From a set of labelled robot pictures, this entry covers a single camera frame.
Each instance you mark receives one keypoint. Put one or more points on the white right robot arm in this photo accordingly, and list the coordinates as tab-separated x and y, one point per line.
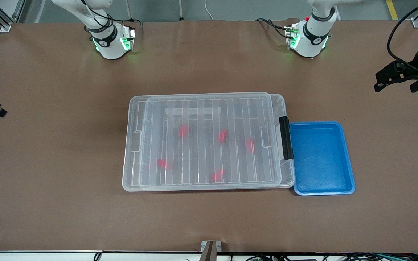
107	40

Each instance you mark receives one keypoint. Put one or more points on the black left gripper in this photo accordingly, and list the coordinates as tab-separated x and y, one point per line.
410	70

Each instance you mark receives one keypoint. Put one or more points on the red toy block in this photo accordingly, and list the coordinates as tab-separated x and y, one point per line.
222	136
218	175
249	144
163	164
183	130

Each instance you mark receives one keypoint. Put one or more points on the thin metal pole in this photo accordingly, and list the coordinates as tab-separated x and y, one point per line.
181	11
129	11

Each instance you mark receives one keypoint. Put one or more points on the clear plastic box lid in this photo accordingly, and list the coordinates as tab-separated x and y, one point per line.
201	108

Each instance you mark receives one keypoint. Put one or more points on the large table cover mat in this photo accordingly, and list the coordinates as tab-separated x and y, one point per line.
209	224

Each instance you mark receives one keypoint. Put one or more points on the clear plastic storage box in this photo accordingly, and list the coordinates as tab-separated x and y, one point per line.
288	174

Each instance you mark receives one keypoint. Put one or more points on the blue plastic tray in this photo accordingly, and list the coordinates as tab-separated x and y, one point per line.
321	163

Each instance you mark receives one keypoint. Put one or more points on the metal table edge bracket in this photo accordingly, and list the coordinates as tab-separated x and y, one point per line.
219	246

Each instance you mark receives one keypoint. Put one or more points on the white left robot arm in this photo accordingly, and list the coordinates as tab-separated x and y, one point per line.
314	36

